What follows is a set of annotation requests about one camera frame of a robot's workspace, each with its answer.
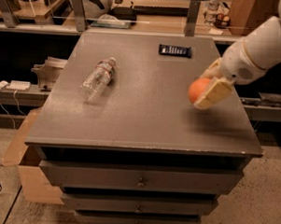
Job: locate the small bottle on shelf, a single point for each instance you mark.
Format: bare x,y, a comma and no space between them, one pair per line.
211,11

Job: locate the black pouch on shelf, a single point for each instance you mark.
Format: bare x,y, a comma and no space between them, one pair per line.
123,13

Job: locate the clear plastic water bottle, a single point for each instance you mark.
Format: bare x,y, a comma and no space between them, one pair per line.
97,80

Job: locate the metal shelf post far left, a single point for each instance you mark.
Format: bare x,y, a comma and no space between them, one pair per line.
9,19

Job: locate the orange fruit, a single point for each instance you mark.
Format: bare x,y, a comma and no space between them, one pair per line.
197,87

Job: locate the white power strip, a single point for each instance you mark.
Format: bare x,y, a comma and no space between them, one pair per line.
19,85

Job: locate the cardboard box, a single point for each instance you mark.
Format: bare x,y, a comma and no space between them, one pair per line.
36,188

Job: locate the beige bracket object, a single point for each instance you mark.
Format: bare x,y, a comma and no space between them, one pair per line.
48,72

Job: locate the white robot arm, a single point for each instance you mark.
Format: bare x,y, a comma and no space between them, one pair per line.
264,43

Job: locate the wooden box on shelf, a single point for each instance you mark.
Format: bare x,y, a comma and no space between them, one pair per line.
246,15

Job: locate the black keyboard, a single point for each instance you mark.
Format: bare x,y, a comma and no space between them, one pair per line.
161,11

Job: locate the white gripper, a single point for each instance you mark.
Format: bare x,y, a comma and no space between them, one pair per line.
239,66

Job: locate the clear plastic bag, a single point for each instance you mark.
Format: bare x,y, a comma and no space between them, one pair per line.
107,20

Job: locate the metal shelf post right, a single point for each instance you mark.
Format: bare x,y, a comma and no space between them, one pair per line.
192,16

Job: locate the metal shelf post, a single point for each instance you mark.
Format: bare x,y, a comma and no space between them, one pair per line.
192,16
79,15
9,19

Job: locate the grey drawer cabinet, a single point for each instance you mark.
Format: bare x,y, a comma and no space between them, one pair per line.
141,154

